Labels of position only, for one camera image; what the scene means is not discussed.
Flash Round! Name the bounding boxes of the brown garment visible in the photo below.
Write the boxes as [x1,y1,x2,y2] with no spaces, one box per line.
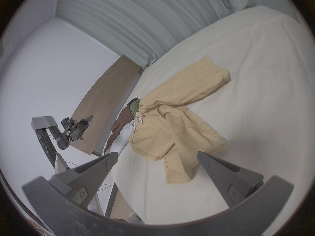
[103,107,135,155]

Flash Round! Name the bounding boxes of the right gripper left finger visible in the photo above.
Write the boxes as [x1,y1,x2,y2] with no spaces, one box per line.
[50,152,118,208]

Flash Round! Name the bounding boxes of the green garment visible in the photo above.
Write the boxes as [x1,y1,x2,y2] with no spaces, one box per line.
[130,99,141,115]

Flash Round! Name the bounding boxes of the white garment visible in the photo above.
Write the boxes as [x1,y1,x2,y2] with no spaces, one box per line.
[108,122,136,171]

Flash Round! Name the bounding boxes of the black cable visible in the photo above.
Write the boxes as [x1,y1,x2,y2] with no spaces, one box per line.
[96,183,113,192]

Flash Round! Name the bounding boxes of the pale green curtain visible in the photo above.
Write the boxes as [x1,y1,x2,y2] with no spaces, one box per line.
[55,0,302,67]

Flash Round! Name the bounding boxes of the bed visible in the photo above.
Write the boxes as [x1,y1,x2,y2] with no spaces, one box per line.
[70,5,314,224]

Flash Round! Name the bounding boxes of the tan shorts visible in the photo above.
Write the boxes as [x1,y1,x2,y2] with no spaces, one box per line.
[128,55,231,184]

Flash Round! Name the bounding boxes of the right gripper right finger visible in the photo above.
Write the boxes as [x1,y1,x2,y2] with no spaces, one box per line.
[197,151,264,209]

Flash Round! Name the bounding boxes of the black garment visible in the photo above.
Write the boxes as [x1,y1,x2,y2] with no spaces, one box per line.
[126,97,139,110]

